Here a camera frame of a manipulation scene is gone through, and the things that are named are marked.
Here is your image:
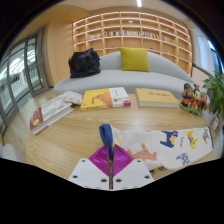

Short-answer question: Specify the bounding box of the grey curved sofa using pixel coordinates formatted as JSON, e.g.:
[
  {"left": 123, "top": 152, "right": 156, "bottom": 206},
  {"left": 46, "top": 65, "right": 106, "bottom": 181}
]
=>
[{"left": 53, "top": 50, "right": 196, "bottom": 98}]

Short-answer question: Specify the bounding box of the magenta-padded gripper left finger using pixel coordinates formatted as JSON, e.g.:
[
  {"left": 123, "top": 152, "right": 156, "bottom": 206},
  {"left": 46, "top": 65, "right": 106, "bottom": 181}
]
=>
[{"left": 67, "top": 144, "right": 112, "bottom": 191}]

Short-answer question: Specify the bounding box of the yellow and orange book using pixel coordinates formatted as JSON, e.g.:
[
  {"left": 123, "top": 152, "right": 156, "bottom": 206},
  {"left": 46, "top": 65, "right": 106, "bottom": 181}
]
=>
[{"left": 80, "top": 86, "right": 132, "bottom": 112}]

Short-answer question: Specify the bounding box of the flat yellow book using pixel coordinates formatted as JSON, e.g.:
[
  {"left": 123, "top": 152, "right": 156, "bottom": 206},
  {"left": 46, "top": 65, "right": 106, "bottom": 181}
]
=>
[{"left": 134, "top": 87, "right": 180, "bottom": 109}]

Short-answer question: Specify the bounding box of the wooden bookshelf unit with books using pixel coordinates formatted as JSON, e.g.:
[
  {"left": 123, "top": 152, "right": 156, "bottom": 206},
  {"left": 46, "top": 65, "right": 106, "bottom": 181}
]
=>
[{"left": 72, "top": 11, "right": 194, "bottom": 76}]

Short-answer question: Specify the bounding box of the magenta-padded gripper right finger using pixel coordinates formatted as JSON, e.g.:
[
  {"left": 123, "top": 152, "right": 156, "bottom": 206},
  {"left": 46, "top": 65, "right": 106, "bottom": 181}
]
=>
[{"left": 112, "top": 144, "right": 156, "bottom": 191}]

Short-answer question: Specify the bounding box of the white orange-dotted pouch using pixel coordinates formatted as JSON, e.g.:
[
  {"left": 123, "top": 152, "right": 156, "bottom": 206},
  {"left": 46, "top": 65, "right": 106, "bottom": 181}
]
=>
[{"left": 61, "top": 90, "right": 84, "bottom": 106}]

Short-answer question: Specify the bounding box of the yellow cushion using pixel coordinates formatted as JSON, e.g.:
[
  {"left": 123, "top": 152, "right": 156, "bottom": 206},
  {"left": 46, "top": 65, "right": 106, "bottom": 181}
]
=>
[{"left": 119, "top": 46, "right": 152, "bottom": 73}]

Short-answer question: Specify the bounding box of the red and white book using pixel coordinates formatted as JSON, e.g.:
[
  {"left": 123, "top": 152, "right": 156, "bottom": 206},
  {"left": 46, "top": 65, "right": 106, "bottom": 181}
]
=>
[{"left": 29, "top": 94, "right": 75, "bottom": 136}]

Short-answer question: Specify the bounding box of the green potted plant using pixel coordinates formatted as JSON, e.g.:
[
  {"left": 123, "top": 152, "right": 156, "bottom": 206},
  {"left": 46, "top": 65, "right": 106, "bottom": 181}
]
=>
[{"left": 202, "top": 71, "right": 224, "bottom": 121}]

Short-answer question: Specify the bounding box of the colourful figurine group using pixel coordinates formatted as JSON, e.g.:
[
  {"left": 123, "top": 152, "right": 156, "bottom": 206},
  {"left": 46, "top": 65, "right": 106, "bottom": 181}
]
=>
[{"left": 179, "top": 82, "right": 211, "bottom": 118}]

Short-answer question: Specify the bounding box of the glass door with grey frame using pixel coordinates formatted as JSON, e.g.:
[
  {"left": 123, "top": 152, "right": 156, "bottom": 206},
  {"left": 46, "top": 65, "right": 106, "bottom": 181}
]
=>
[{"left": 0, "top": 28, "right": 51, "bottom": 134}]

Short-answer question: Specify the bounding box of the white towel with animal print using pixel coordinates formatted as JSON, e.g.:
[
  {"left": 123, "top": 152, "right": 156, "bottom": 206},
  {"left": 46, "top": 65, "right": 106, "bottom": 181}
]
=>
[{"left": 98, "top": 123, "right": 215, "bottom": 173}]

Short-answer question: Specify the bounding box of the window with dark frame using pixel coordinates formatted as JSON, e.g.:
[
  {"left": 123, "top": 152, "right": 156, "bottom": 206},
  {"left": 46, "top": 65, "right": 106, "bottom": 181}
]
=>
[{"left": 195, "top": 34, "right": 223, "bottom": 75}]

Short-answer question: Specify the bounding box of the small white and red can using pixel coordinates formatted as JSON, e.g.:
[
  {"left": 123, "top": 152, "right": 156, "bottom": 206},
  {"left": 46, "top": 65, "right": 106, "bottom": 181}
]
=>
[{"left": 209, "top": 114, "right": 221, "bottom": 131}]

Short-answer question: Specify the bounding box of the black bag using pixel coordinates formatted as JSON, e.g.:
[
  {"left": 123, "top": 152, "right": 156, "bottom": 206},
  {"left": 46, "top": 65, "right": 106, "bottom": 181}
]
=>
[{"left": 68, "top": 48, "right": 102, "bottom": 79}]

